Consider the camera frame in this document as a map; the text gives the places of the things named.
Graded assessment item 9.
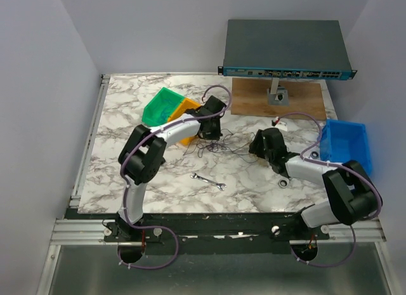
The silver open-end wrench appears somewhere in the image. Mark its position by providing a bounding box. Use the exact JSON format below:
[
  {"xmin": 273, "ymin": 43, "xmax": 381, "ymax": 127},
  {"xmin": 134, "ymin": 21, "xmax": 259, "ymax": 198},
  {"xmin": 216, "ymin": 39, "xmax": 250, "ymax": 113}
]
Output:
[{"xmin": 190, "ymin": 173, "xmax": 226, "ymax": 191}]

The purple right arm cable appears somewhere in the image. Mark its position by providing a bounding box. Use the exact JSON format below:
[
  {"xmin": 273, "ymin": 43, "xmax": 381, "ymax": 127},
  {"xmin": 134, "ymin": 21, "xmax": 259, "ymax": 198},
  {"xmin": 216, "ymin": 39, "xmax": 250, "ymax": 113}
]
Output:
[{"xmin": 272, "ymin": 112, "xmax": 383, "ymax": 267}]

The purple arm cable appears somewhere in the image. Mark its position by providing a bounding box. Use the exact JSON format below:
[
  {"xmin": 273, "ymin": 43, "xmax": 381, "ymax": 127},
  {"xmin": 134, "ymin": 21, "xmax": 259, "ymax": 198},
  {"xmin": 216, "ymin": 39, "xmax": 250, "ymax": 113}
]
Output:
[
  {"xmin": 272, "ymin": 112, "xmax": 383, "ymax": 267},
  {"xmin": 117, "ymin": 84, "xmax": 232, "ymax": 270}
]

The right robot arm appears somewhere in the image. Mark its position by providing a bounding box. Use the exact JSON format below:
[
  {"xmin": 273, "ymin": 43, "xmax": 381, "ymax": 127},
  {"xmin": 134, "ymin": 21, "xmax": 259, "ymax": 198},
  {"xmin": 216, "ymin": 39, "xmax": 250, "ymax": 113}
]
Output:
[{"xmin": 249, "ymin": 128, "xmax": 383, "ymax": 239}]

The green plastic bin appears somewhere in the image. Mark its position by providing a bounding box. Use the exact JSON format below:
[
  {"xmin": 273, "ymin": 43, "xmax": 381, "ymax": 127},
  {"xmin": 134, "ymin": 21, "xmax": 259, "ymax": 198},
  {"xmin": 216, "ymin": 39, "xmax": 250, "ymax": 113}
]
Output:
[{"xmin": 142, "ymin": 88, "xmax": 185, "ymax": 126}]

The blue plastic bin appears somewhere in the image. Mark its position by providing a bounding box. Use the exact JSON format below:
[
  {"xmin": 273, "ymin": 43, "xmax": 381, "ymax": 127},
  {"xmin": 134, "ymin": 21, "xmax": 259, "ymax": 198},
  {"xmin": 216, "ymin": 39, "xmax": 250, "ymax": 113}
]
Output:
[{"xmin": 319, "ymin": 119, "xmax": 372, "ymax": 176}]

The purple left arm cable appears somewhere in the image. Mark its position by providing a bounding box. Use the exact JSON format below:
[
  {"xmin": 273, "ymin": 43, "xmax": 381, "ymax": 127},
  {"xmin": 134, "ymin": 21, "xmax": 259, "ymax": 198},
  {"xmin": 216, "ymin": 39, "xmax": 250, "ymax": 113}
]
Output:
[{"xmin": 117, "ymin": 84, "xmax": 232, "ymax": 270}]

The grey metal stand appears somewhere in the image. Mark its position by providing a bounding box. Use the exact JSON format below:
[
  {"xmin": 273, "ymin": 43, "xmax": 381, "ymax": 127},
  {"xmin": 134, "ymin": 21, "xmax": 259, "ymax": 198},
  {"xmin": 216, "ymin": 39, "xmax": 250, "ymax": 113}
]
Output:
[{"xmin": 266, "ymin": 78, "xmax": 289, "ymax": 106}]

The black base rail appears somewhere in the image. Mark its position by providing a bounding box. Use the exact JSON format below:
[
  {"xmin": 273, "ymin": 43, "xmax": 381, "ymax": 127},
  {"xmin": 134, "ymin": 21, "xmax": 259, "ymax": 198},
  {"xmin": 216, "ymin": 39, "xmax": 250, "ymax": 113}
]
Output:
[{"xmin": 65, "ymin": 209, "xmax": 329, "ymax": 258}]

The yellow plastic bin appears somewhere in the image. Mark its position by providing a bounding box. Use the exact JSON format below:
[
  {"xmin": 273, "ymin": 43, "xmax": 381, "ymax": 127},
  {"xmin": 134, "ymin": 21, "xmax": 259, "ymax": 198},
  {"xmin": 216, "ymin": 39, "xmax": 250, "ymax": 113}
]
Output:
[{"xmin": 166, "ymin": 98, "xmax": 201, "ymax": 147}]

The network switch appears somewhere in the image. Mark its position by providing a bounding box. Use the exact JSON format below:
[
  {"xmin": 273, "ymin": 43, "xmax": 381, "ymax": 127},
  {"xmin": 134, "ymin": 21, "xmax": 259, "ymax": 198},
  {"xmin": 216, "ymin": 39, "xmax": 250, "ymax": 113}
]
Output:
[{"xmin": 218, "ymin": 20, "xmax": 357, "ymax": 81}]

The wooden board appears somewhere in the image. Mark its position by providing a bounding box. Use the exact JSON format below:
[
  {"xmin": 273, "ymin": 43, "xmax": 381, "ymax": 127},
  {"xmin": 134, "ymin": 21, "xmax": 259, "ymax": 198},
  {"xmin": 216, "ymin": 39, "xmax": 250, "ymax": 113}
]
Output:
[{"xmin": 231, "ymin": 78, "xmax": 327, "ymax": 121}]

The blue cable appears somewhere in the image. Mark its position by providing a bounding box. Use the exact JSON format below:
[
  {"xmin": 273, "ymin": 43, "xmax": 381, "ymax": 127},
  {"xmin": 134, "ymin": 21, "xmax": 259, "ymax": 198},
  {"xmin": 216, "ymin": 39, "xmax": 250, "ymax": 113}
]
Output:
[{"xmin": 155, "ymin": 96, "xmax": 175, "ymax": 123}]

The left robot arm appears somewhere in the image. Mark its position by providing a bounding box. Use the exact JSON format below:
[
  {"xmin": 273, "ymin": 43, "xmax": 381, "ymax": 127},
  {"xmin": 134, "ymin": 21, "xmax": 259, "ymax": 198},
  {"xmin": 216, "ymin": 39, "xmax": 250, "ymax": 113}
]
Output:
[{"xmin": 119, "ymin": 96, "xmax": 228, "ymax": 241}]

